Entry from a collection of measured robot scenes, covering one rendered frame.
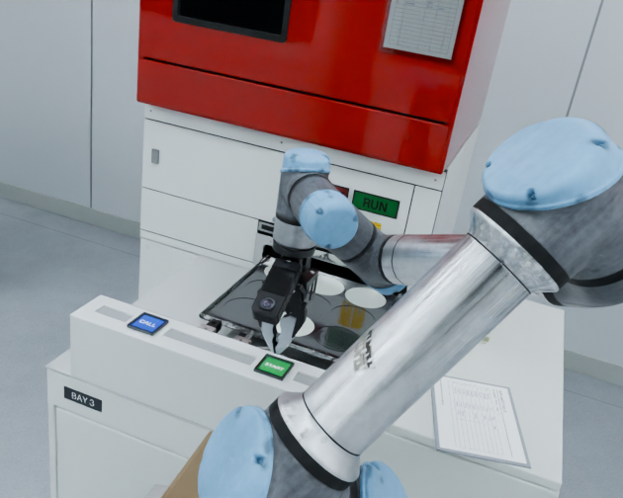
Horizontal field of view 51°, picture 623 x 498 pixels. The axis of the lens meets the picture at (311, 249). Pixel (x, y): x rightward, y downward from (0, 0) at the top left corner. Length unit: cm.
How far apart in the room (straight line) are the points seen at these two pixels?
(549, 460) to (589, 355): 227
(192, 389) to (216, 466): 53
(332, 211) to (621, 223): 39
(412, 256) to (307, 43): 76
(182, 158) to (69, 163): 229
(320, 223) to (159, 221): 106
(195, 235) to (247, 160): 29
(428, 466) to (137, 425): 56
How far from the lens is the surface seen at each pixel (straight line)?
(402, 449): 112
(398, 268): 93
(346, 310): 152
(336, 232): 91
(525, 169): 63
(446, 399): 119
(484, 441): 113
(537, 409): 125
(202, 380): 120
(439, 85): 147
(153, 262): 196
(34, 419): 259
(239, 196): 175
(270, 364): 118
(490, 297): 63
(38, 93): 408
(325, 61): 153
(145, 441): 137
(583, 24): 298
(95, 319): 129
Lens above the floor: 164
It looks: 24 degrees down
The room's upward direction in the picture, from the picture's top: 9 degrees clockwise
